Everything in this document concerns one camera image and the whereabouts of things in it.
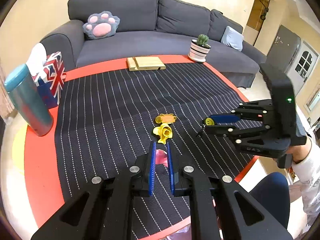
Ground grey refrigerator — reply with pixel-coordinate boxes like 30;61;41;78
266;25;301;73

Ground yellow duck toy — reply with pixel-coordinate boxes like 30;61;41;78
152;123;173;145

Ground person leg blue trousers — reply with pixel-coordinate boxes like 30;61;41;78
249;172;290;229

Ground union jack tissue box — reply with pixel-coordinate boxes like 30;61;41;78
26;43;66;109

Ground potted cactus striped pot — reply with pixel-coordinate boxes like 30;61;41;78
188;34;211;63

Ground orange yellow cat tag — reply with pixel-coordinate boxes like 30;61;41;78
155;113;177;124

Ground red coffee table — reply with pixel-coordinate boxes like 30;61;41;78
24;55;258;239

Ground yellow smiley badge reel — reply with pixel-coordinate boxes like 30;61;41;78
196;118;215;137

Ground wooden phone stand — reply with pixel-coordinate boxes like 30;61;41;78
126;56;166;72

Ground teal tumbler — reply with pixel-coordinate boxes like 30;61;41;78
4;63;53;137

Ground light blue pillow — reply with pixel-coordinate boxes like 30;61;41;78
221;26;244;51

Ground dark grey sofa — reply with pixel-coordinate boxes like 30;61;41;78
41;0;266;88

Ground dark striped table mat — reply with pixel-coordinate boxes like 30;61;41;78
55;63;252;200

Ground cat paw cushion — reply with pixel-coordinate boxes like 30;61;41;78
82;11;120;40

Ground person right hand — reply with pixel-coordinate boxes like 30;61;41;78
286;137;312;164

